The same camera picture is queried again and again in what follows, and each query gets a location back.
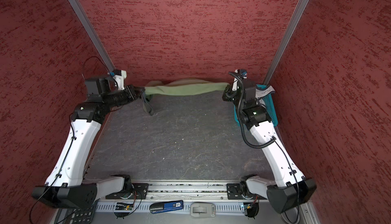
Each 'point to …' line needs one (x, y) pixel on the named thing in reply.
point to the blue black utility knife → (156, 207)
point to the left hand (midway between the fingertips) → (145, 93)
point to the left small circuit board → (123, 206)
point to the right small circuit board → (247, 205)
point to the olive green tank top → (185, 86)
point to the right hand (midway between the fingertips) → (225, 88)
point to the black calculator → (85, 216)
